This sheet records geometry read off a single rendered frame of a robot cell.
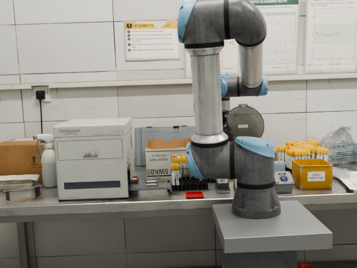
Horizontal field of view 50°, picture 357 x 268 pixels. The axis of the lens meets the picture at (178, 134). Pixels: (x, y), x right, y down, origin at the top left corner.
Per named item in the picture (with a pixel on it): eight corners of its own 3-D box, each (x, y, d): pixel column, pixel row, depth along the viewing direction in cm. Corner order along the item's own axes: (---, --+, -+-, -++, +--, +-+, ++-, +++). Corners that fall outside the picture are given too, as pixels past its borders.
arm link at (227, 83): (236, 76, 137) (238, 76, 148) (205, 77, 140) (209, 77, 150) (237, 98, 138) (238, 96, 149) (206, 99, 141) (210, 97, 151)
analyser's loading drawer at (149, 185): (120, 193, 152) (119, 181, 151) (121, 189, 158) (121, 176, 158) (171, 191, 152) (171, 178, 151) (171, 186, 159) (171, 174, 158)
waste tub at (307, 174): (299, 190, 155) (299, 166, 154) (290, 181, 168) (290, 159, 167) (332, 189, 155) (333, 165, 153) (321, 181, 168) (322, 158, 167)
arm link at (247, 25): (270, -17, 103) (266, 77, 147) (228, -14, 105) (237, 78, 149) (271, 18, 98) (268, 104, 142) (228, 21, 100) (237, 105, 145)
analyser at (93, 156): (57, 201, 150) (51, 125, 146) (74, 183, 178) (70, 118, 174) (135, 198, 151) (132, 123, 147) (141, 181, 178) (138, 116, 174)
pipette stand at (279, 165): (262, 187, 161) (262, 164, 159) (258, 183, 168) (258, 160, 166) (286, 186, 161) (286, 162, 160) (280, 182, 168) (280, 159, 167)
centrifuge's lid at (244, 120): (222, 103, 202) (222, 105, 210) (223, 151, 202) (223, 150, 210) (264, 102, 199) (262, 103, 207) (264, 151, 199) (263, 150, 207)
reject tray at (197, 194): (186, 199, 148) (186, 197, 148) (185, 193, 155) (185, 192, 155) (203, 198, 149) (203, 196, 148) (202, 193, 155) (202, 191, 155)
